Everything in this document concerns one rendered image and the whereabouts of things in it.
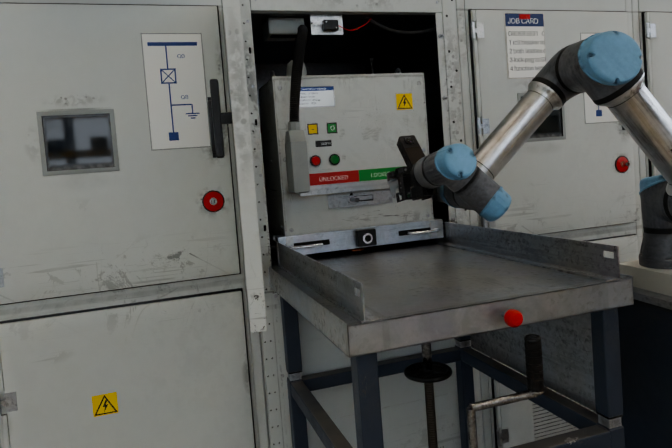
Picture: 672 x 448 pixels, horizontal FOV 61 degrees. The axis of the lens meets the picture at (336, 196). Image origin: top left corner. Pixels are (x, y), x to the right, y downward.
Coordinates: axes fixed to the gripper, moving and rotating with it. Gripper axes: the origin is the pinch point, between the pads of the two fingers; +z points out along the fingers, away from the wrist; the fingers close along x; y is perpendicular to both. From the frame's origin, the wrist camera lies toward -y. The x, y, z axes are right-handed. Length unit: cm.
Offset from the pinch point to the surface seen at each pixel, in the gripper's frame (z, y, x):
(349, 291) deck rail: -36, 25, -27
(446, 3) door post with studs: 12, -56, 31
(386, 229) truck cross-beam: 27.2, 11.7, 7.9
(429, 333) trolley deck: -41, 34, -15
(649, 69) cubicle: 14, -34, 109
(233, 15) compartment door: -44, -24, -45
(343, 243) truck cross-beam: 27.7, 14.6, -6.4
